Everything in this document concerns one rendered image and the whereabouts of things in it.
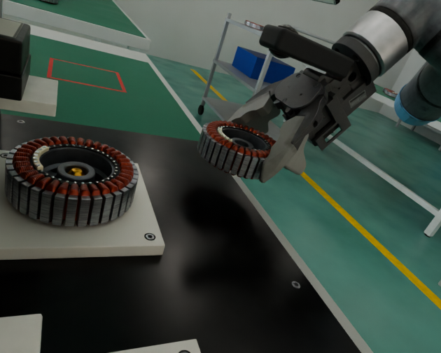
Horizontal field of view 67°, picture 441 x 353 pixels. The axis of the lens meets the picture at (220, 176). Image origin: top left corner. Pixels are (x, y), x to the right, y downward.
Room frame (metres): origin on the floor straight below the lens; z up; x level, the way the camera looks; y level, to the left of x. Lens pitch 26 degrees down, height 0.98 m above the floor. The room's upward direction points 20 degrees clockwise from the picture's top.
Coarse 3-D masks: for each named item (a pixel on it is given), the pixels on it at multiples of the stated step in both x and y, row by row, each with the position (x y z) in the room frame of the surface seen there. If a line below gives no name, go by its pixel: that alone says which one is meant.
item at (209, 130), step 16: (208, 128) 0.40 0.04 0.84; (224, 128) 0.44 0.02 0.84; (240, 128) 0.45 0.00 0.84; (208, 144) 0.38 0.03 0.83; (224, 144) 0.38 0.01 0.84; (240, 144) 0.43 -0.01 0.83; (256, 144) 0.44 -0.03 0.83; (272, 144) 0.43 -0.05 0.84; (208, 160) 0.37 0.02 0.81; (224, 160) 0.37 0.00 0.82; (240, 160) 0.36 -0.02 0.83; (256, 160) 0.37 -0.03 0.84; (240, 176) 0.37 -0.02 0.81; (256, 176) 0.37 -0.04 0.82
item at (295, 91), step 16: (336, 48) 0.49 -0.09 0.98; (352, 48) 0.45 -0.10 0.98; (352, 64) 0.46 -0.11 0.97; (368, 64) 0.45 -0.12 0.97; (288, 80) 0.47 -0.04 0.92; (304, 80) 0.45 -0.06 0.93; (320, 80) 0.44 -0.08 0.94; (336, 80) 0.45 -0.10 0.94; (352, 80) 0.47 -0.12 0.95; (368, 80) 0.47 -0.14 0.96; (288, 96) 0.44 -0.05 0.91; (304, 96) 0.43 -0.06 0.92; (336, 96) 0.43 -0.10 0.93; (352, 96) 0.47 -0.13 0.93; (368, 96) 0.48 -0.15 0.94; (288, 112) 0.42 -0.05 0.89; (336, 112) 0.44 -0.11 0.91; (320, 128) 0.45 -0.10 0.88; (336, 128) 0.46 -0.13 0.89; (320, 144) 0.44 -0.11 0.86
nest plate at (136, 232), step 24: (0, 168) 0.26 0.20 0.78; (0, 192) 0.23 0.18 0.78; (144, 192) 0.31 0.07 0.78; (0, 216) 0.20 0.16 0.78; (24, 216) 0.21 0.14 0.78; (120, 216) 0.25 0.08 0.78; (144, 216) 0.27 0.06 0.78; (0, 240) 0.18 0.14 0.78; (24, 240) 0.19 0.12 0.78; (48, 240) 0.19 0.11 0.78; (72, 240) 0.20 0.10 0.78; (96, 240) 0.21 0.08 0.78; (120, 240) 0.22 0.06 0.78; (144, 240) 0.23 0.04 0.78
